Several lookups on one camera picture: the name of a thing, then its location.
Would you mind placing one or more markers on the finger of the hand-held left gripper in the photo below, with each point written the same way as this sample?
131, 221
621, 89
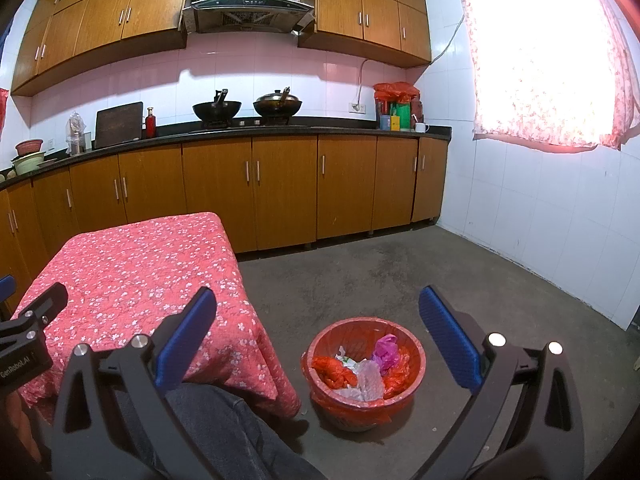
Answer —
47, 302
6, 290

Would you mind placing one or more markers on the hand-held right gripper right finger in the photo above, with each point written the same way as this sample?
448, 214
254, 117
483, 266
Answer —
450, 340

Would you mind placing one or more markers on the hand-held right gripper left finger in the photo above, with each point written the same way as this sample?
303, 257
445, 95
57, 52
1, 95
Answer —
187, 335

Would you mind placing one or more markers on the red plastic bag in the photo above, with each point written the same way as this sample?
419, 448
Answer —
332, 370
397, 375
3, 110

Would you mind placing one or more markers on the magenta plastic bag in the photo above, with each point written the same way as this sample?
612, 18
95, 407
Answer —
386, 352

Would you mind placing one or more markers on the clear bubble wrap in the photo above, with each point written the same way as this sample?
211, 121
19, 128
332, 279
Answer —
371, 380

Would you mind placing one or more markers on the red plastic waste basket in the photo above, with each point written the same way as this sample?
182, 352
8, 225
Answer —
360, 426

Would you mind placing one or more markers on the person's left forearm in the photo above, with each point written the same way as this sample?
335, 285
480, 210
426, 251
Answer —
20, 420

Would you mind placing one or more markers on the red floral tablecloth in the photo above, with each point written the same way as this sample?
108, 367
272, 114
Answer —
150, 270

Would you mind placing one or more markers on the person's leg in jeans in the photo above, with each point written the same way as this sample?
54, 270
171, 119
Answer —
240, 435

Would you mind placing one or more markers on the red basin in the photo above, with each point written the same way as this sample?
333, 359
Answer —
29, 146

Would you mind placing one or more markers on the jar in plastic bag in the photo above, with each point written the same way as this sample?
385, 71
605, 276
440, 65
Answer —
76, 142

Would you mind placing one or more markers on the wooden base cabinets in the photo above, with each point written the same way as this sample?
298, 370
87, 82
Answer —
285, 190

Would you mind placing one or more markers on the hanging red plastic bag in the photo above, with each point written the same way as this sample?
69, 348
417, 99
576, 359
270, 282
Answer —
3, 110

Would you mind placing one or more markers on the dark cutting board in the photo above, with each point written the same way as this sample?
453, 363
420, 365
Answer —
117, 125

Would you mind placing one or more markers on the red bottle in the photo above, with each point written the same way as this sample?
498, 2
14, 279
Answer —
150, 127

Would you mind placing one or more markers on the white mug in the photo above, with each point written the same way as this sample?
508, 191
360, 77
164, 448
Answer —
420, 128

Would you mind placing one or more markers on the gas stove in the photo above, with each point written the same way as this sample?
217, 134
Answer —
247, 125

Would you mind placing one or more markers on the yellow box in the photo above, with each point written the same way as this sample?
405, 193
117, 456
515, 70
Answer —
395, 123

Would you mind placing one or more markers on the blue tin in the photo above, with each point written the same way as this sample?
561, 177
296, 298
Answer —
385, 122

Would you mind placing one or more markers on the dark red container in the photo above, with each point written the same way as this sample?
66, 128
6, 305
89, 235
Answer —
417, 115

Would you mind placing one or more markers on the green box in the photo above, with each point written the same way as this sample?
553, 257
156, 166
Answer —
404, 112

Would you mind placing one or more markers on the black wok with lid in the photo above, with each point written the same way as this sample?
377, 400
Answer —
277, 106

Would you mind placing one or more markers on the red bag over containers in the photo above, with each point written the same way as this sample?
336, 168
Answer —
395, 91

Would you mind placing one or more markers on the pink floral curtain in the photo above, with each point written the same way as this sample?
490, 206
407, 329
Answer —
540, 60

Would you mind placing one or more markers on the wall socket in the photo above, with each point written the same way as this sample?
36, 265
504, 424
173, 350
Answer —
357, 107

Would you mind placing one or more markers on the wooden wall cabinet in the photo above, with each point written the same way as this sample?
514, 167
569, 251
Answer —
365, 15
100, 25

